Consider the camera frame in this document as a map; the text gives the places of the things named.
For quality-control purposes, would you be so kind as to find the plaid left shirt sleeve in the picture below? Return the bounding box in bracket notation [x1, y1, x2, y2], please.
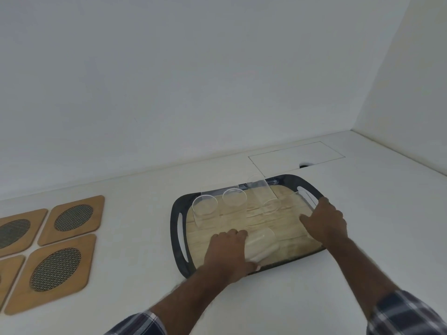
[105, 311, 167, 335]

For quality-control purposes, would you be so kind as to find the plaid right shirt sleeve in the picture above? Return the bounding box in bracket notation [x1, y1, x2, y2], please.
[366, 290, 447, 335]

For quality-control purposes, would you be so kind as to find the person's right forearm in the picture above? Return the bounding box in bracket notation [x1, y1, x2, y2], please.
[326, 236, 399, 322]

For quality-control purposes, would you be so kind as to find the black tray with wooden base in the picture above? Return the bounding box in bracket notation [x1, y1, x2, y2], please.
[170, 174, 327, 279]

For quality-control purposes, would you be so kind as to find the white table cable hatch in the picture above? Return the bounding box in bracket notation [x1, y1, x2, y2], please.
[248, 141, 346, 174]

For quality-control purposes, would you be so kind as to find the tall clear drinking glass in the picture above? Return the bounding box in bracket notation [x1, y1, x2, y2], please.
[247, 174, 282, 215]

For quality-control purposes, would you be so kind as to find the person's right hand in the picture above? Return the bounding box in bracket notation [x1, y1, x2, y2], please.
[299, 197, 349, 249]

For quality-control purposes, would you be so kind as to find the person's left hand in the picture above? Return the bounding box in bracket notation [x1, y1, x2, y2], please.
[203, 228, 261, 285]

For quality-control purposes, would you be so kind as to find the person's left forearm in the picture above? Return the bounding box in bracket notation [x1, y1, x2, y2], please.
[150, 270, 232, 335]

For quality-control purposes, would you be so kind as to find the plaid shirt sleeve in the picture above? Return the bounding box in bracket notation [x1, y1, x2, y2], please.
[105, 311, 167, 335]
[366, 290, 447, 335]

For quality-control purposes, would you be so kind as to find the wooden coaster with mesh oval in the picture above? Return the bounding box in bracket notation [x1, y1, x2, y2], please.
[0, 255, 26, 308]
[37, 195, 105, 247]
[0, 208, 49, 258]
[4, 234, 97, 315]

